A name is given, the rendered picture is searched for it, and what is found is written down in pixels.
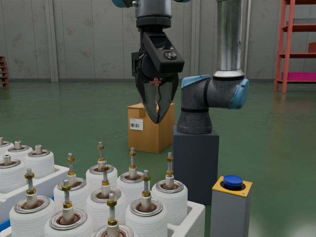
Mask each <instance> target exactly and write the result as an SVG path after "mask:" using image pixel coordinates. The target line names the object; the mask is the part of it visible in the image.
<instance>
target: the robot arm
mask: <svg viewBox="0 0 316 237"><path fill-rule="evenodd" d="M111 1H112V2H113V4H114V5H115V6H117V7H119V8H130V7H135V18H136V19H137V20H136V27H137V28H138V31H139V32H140V43H141V48H140V49H139V52H134V53H131V57H132V76H133V77H135V84H136V87H137V90H138V92H139V94H140V96H141V101H142V104H143V106H144V107H145V109H146V112H147V114H148V116H149V118H150V119H151V120H152V121H153V122H154V124H159V123H160V122H161V121H162V119H163V118H164V116H165V115H166V113H167V111H168V109H169V107H170V104H171V102H172V100H173V98H174V95H175V93H176V90H177V87H178V83H179V77H178V73H180V72H182V70H183V67H184V63H185V61H184V60H183V58H182V57H181V55H180V54H179V52H178V51H177V50H176V48H175V47H174V45H173V44H172V42H171V41H170V39H169V38H168V37H167V35H166V34H165V32H162V31H163V29H166V28H170V27H171V20H170V19H171V18H172V3H173V0H111ZM174 1H176V2H182V3H185V2H189V1H191V0H174ZM216 1H217V71H216V72H215V73H214V74H213V79H211V77H210V75H201V76H193V77H186V78H184V79H183V80H182V87H181V90H182V94H181V114H180V117H179V119H178V122H177V131H178V132H181V133H185V134H208V133H210V132H212V123H211V120H210V116H209V107H211V108H222V109H229V110H231V109H236V110H238V109H241V108H242V107H243V106H244V104H245V102H246V99H247V95H248V91H249V80H248V79H245V74H244V73H243V72H242V71H241V69H240V62H241V30H242V0H216ZM154 78H161V79H162V80H161V82H160V85H159V86H158V94H157V87H156V86H154V85H153V84H151V83H150V81H153V80H154ZM156 94H157V104H158V112H157V111H156V108H157V104H156V102H155V96H156Z"/></svg>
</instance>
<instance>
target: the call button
mask: <svg viewBox="0 0 316 237"><path fill-rule="evenodd" d="M223 182H224V183H225V185H226V186H227V187H229V188H239V187H240V186H241V185H242V184H243V179H242V178H240V177H238V176H235V175H227V176H225V177H224V178H223Z"/></svg>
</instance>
